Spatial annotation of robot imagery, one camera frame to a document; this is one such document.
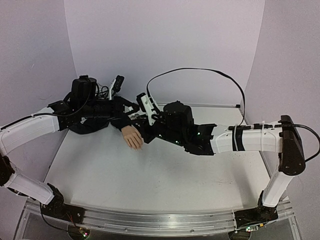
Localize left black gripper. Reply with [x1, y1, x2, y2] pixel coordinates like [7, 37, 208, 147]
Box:
[81, 95, 141, 120]

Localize clear nail polish bottle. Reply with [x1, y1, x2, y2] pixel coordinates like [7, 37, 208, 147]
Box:
[129, 113, 143, 120]

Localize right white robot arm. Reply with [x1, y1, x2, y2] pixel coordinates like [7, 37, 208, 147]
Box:
[139, 97, 306, 208]

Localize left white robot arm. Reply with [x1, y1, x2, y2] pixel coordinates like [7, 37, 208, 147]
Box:
[0, 75, 140, 219]

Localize mannequin hand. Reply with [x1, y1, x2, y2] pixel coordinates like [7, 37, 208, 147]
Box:
[121, 125, 144, 150]

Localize grey and black jacket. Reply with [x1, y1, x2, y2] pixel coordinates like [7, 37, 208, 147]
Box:
[67, 99, 133, 135]

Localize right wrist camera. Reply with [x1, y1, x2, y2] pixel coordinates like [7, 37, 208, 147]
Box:
[136, 92, 163, 126]

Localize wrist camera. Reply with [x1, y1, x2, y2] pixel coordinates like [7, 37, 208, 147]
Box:
[108, 75, 125, 100]
[136, 92, 163, 126]

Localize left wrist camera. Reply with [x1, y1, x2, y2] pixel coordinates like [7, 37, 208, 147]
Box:
[108, 75, 125, 100]

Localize black camera cable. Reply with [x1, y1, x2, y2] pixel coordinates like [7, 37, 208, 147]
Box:
[146, 67, 320, 163]

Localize aluminium back table rail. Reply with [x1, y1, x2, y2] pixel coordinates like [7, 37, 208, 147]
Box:
[190, 103, 241, 109]

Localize aluminium front rail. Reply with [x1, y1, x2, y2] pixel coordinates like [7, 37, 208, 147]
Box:
[77, 207, 237, 237]

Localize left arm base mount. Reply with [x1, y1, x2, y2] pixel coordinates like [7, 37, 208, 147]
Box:
[40, 183, 85, 228]

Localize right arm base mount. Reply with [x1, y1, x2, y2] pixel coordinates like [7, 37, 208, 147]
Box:
[234, 191, 278, 230]

